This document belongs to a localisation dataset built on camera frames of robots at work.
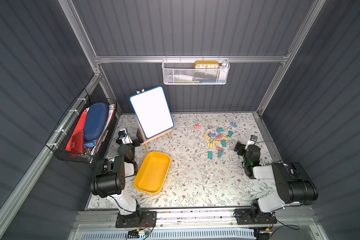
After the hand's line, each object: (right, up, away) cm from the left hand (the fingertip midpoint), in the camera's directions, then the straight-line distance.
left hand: (132, 130), depth 88 cm
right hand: (+72, -8, +5) cm, 73 cm away
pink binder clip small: (+56, -4, +16) cm, 58 cm away
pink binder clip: (+41, +2, +24) cm, 48 cm away
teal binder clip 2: (+58, 0, +21) cm, 61 cm away
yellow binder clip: (+49, -10, +14) cm, 52 cm away
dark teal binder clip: (+54, -15, +6) cm, 56 cm away
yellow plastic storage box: (+12, -26, +2) cm, 28 cm away
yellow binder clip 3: (+48, -5, +17) cm, 51 cm away
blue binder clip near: (+50, -3, +17) cm, 53 cm away
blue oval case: (-13, +6, -15) cm, 21 cm away
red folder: (-17, -5, -22) cm, 29 cm away
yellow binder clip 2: (+53, -8, +13) cm, 55 cm away
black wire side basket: (-10, -9, -20) cm, 24 cm away
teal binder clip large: (+58, -9, +14) cm, 61 cm away
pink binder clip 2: (+54, -12, +9) cm, 56 cm away
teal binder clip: (+48, -16, +9) cm, 52 cm away
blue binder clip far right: (+69, +4, +24) cm, 73 cm away
